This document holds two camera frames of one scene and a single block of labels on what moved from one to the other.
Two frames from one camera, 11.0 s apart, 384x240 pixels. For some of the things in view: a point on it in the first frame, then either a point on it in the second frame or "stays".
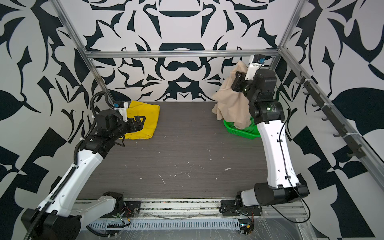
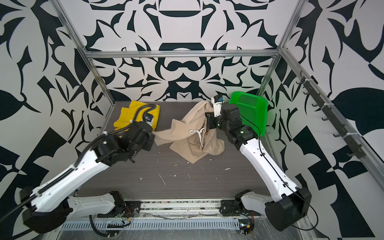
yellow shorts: [151, 113] stays
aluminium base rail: [197, 208] stays
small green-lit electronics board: [246, 226] stays
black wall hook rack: [358, 148] stays
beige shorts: [231, 105] → [188, 137]
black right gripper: [241, 81] → [212, 119]
